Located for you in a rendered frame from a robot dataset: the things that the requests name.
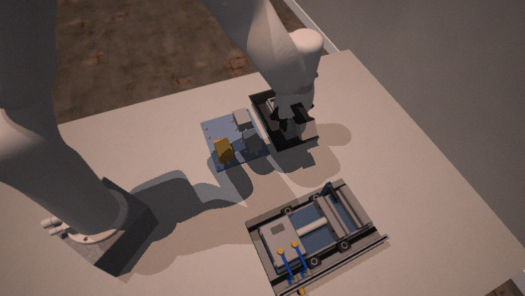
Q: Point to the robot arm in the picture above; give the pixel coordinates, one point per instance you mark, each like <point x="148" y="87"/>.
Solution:
<point x="35" y="160"/>

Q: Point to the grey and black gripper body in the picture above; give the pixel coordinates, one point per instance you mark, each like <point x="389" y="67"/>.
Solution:
<point x="284" y="102"/>

